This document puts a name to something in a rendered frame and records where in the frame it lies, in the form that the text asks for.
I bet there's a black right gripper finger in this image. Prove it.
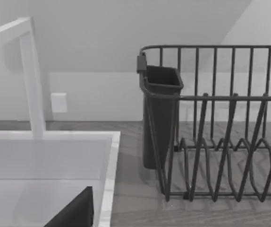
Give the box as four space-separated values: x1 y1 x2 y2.
43 186 94 227

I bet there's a white sink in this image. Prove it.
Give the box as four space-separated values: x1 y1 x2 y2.
0 131 121 227

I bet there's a dark grey cutlery holder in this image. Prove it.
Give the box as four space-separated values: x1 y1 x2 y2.
142 65 185 170

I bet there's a tall white tap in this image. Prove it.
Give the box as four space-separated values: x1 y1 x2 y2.
0 16 47 139

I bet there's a white wall socket plate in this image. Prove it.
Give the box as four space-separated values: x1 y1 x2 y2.
51 92 68 114

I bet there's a dark grey wire dish rack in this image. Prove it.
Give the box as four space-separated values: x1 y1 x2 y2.
137 44 271 203

